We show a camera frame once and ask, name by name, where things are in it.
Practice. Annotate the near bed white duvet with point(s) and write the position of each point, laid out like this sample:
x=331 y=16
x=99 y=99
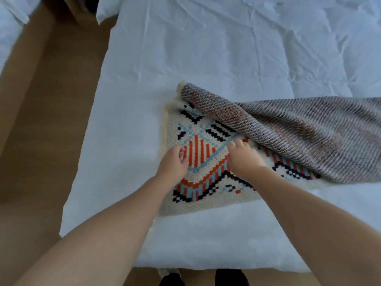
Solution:
x=12 y=20

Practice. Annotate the patterned woven blanket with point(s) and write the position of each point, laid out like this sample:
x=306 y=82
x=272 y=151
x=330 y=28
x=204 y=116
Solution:
x=297 y=131

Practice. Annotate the person's beige left shoe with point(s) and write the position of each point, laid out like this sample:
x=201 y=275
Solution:
x=166 y=272

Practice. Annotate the person's right forearm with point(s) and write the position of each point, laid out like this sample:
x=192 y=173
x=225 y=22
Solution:
x=321 y=229

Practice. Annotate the person's left hand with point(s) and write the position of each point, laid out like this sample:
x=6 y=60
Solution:
x=172 y=168

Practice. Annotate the person's black trousers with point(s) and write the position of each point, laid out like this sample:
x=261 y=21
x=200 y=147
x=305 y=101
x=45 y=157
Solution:
x=232 y=278

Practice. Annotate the person's left forearm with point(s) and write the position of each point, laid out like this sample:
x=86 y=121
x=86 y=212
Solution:
x=98 y=241

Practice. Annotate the person's right hand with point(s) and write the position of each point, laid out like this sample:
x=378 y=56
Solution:
x=245 y=160

